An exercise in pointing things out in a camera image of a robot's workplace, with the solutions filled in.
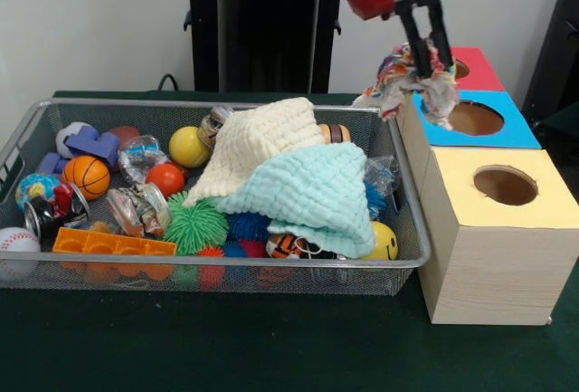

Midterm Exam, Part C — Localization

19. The red rubber ball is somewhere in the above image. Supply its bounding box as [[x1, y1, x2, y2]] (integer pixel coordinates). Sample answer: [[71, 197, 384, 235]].
[[145, 163, 187, 200]]

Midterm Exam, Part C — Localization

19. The black looped cable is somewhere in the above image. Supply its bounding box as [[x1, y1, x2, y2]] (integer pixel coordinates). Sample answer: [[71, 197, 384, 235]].
[[157, 72, 183, 92]]

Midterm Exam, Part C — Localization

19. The wooden box with three holes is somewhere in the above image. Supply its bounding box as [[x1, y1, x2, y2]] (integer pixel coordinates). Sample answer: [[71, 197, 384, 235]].
[[384, 45, 579, 326]]

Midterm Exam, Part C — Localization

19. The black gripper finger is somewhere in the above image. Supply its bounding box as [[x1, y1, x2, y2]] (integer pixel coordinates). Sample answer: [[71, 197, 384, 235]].
[[424, 0, 455, 72], [397, 5, 433, 80]]

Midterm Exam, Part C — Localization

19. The globe print ball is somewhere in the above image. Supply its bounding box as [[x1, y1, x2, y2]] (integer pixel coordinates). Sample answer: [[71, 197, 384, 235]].
[[15, 173, 62, 212]]

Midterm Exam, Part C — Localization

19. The multicoloured frayed cloth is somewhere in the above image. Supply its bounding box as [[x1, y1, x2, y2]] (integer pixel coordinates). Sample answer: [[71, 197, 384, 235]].
[[352, 43, 460, 131]]

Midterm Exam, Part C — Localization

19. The plain yellow ball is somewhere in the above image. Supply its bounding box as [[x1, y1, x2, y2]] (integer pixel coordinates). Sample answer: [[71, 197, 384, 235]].
[[168, 126, 214, 169]]

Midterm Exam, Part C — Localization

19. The green spiky ball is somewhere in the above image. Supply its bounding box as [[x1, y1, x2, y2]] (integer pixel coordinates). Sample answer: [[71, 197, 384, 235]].
[[163, 190, 230, 256]]

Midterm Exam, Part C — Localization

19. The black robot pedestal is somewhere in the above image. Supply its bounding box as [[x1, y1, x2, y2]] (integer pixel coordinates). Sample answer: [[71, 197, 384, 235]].
[[174, 0, 365, 94]]

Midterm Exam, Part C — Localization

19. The white baseball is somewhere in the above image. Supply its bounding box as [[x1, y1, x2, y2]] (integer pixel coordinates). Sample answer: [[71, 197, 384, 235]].
[[0, 227, 42, 278]]

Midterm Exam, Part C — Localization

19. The orange plastic tray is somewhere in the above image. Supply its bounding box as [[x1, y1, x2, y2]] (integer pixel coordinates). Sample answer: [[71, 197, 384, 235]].
[[52, 227, 177, 281]]

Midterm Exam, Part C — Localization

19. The wire mesh bin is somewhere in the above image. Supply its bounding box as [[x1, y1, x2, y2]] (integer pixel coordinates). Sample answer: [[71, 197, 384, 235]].
[[0, 97, 432, 296]]

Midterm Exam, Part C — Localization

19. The light blue muslin cloth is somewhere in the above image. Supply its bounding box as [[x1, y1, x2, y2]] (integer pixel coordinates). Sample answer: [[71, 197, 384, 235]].
[[216, 141, 376, 260]]

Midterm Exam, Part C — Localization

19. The orange basketball toy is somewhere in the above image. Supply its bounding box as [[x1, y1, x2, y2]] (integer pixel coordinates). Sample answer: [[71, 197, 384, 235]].
[[62, 155, 112, 202]]

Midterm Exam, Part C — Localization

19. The yellow smiley ball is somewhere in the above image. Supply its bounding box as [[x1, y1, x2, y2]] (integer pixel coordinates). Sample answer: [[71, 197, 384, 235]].
[[370, 220, 400, 262]]

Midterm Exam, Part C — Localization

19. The cream knitted cloth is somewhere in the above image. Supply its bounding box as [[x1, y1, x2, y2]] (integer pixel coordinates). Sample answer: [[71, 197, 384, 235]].
[[183, 96, 327, 207]]

